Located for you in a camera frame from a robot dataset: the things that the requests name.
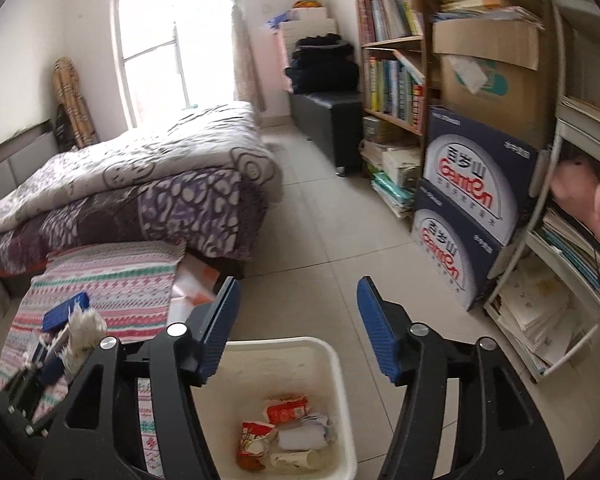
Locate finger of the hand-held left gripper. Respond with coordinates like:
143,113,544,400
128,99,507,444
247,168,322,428
40,352,68,386

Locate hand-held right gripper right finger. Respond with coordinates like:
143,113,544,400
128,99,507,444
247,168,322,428
356,275,566,480

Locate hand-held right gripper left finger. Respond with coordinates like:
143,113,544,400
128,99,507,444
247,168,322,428
35,276,241,480

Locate white paper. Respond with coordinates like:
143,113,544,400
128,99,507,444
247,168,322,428
60,307,108,386

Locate blue cardboard box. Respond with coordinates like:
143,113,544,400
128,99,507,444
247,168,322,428
41,291,90,333

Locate white plastic bin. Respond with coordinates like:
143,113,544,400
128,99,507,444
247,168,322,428
187,336,358,480

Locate orange snack wrapper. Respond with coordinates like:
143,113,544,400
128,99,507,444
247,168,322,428
237,420,278,473

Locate white paper cup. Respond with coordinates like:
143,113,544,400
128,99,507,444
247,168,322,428
269,449,321,476

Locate pink floral table cover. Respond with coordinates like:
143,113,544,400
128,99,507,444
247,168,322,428
167,252,221,326

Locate striped patterned tablecloth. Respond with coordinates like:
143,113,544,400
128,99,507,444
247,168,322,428
0,240,188,480

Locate blue water carton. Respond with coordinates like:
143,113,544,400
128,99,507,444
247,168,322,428
411,177,518,311
422,105,538,248

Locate pile of loose papers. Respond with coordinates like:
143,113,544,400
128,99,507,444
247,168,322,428
492,257,588,376

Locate floor pile of books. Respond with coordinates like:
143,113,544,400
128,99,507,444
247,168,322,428
360,115,423,218

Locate white patterned quilt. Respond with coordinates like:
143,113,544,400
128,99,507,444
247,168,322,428
0,100,283,233

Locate grey bed headboard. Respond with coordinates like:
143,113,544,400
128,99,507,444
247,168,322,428
0,119,61,201

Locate leaning books in rack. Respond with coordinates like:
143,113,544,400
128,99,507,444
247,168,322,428
535,205,600,311

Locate black ottoman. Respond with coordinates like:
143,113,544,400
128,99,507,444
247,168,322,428
289,91,366,176

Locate pink plush object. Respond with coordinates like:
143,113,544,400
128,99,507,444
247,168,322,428
551,156,600,247

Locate plaid cloth bundle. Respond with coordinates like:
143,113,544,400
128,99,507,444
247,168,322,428
51,57,98,151

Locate pile of dark clothes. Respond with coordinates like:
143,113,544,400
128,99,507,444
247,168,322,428
284,32,360,95

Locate pale curtain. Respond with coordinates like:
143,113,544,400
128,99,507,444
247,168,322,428
230,0,267,116

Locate brown cardboard box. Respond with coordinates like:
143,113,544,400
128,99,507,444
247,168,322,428
431,19,556,148

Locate window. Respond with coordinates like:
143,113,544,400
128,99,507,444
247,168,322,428
110,0,241,131

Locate wooden bookshelf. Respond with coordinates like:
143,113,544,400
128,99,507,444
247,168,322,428
350,0,556,151

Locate white metal rack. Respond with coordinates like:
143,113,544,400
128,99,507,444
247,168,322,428
482,0,600,383

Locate short row of books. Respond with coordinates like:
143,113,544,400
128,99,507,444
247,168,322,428
357,0,426,45

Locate white stepped dresser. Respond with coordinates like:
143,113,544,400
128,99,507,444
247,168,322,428
277,7,341,96

